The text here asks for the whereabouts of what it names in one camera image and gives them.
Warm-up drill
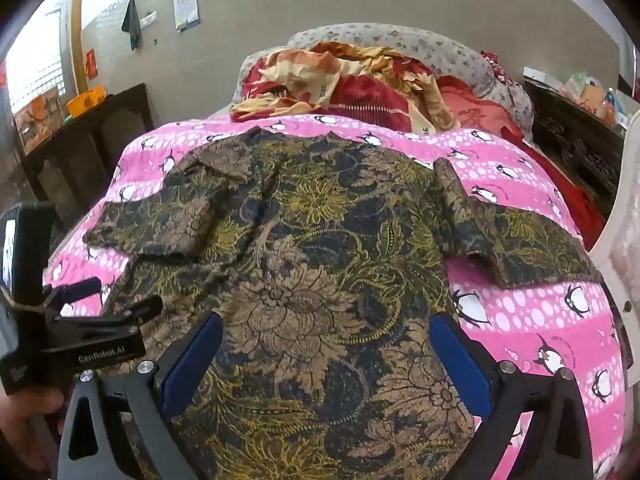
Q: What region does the grey floral pillow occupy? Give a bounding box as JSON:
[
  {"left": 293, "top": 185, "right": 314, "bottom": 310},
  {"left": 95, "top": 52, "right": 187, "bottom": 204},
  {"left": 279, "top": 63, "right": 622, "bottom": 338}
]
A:
[{"left": 232, "top": 23, "right": 533, "bottom": 139}]

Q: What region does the dark cloth on hook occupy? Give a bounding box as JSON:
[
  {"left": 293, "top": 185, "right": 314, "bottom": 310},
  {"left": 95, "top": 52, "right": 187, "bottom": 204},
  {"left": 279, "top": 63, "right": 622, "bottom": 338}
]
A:
[{"left": 120, "top": 0, "right": 141, "bottom": 51}]

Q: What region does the pink penguin blanket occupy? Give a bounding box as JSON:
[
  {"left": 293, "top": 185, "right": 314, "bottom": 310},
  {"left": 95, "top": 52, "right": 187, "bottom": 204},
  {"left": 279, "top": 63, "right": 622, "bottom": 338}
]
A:
[{"left": 44, "top": 114, "right": 625, "bottom": 477}]

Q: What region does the person's left hand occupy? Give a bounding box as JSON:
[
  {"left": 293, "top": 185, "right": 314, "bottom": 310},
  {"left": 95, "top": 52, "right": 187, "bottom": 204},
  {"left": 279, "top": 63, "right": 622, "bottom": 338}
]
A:
[{"left": 1, "top": 387, "right": 65, "bottom": 472}]

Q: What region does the red orange crumpled quilt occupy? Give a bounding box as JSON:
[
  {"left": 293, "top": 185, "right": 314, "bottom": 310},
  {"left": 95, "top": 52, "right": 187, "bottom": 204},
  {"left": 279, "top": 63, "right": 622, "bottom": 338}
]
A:
[{"left": 229, "top": 40, "right": 461, "bottom": 137}]

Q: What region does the clutter on cabinet top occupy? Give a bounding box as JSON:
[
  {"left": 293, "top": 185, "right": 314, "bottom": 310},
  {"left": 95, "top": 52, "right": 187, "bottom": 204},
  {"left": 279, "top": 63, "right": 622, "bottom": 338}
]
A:
[{"left": 523, "top": 66, "right": 636, "bottom": 129}]

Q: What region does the dark wooden side table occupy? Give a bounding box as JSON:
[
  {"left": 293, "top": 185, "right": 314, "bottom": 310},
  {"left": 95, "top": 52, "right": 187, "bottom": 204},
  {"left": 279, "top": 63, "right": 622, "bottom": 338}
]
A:
[{"left": 21, "top": 82, "right": 155, "bottom": 212}]

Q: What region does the dark carved wooden cabinet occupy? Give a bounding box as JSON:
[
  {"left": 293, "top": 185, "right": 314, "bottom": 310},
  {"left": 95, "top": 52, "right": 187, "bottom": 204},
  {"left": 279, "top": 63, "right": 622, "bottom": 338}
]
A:
[{"left": 524, "top": 78, "right": 624, "bottom": 218}]

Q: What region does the white upholstered chair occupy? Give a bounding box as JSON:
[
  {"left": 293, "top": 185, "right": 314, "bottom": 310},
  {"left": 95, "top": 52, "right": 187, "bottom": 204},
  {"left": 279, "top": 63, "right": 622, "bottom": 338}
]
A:
[{"left": 588, "top": 109, "right": 640, "bottom": 391}]

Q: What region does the brown floral batik shirt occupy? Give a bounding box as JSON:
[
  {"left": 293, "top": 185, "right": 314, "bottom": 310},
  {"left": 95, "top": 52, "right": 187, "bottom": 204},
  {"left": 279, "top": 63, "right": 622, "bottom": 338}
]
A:
[{"left": 84, "top": 128, "right": 599, "bottom": 479}]

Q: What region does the orange plastic basin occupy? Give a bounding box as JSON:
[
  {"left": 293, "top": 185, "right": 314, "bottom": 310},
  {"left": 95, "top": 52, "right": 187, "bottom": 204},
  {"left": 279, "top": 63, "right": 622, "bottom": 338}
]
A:
[{"left": 66, "top": 84, "right": 107, "bottom": 119}]

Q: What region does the red bedsheet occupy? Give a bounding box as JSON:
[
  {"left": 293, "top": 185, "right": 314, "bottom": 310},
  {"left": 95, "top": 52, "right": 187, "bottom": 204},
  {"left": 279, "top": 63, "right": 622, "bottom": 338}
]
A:
[{"left": 500, "top": 126, "right": 605, "bottom": 250}]

